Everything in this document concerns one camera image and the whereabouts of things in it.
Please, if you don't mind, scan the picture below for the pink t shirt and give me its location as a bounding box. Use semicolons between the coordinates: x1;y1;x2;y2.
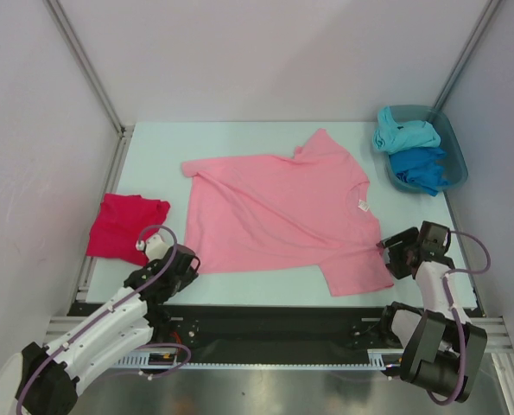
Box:
181;129;393;297

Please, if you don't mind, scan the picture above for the left aluminium frame post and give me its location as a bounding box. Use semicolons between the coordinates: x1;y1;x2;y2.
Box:
42;0;135;139

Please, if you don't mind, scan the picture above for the light blue t shirt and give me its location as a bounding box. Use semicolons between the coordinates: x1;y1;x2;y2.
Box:
372;106;441;155

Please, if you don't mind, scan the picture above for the dark blue t shirt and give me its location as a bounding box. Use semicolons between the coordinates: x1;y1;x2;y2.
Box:
389;147;451;196

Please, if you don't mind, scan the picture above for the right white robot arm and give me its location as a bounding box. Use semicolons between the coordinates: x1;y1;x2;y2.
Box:
378;221;487;405

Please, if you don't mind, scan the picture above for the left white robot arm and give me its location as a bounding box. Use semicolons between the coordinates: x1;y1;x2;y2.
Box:
16;244;200;414

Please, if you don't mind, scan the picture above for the teal plastic bin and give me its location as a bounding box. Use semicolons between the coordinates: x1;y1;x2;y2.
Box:
382;105;468;194

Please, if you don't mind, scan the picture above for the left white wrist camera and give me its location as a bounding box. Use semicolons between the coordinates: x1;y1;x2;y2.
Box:
136;233;169;262

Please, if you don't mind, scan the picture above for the right aluminium frame post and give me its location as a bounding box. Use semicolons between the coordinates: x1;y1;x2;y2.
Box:
433;0;504;111

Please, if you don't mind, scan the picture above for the aluminium frame post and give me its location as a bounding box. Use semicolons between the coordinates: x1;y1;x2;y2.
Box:
433;0;504;111
42;0;135;139

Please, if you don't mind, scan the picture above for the red folded t shirt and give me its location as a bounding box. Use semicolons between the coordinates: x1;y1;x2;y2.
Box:
86;193;170;266

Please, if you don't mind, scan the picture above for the light blue slotted cable duct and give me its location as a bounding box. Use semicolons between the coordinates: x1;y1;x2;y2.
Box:
111;351;388;371

